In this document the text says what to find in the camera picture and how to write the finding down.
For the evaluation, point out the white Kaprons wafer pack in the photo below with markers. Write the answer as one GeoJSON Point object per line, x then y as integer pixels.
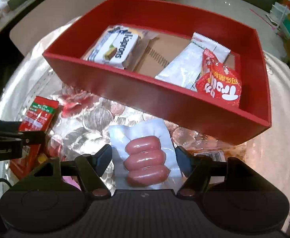
{"type": "Point", "coordinates": [114, 47]}

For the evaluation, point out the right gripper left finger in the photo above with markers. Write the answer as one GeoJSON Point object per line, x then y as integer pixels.
{"type": "Point", "coordinates": [90, 168]}

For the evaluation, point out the yellow cake packet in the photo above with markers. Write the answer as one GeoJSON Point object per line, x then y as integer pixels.
{"type": "Point", "coordinates": [139, 50]}

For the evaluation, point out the sausage vacuum pack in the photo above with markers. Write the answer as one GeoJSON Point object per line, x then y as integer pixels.
{"type": "Point", "coordinates": [144, 157]}

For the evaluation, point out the red Trolli candy bag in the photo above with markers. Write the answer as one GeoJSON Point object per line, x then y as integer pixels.
{"type": "Point", "coordinates": [219, 81]}

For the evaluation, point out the red jujube snack packet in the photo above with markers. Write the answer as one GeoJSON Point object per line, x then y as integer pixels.
{"type": "Point", "coordinates": [38, 118]}

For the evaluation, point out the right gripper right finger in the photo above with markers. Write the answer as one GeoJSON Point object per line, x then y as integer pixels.
{"type": "Point", "coordinates": [196, 169]}

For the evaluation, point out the orange Korean snack bag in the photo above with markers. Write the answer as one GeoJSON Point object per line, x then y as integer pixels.
{"type": "Point", "coordinates": [219, 152]}

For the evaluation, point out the white green snack packet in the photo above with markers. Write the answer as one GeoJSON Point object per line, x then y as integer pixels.
{"type": "Point", "coordinates": [185, 68]}

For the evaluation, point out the floral pink tablecloth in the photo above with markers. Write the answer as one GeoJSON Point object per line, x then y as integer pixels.
{"type": "Point", "coordinates": [84, 130]}

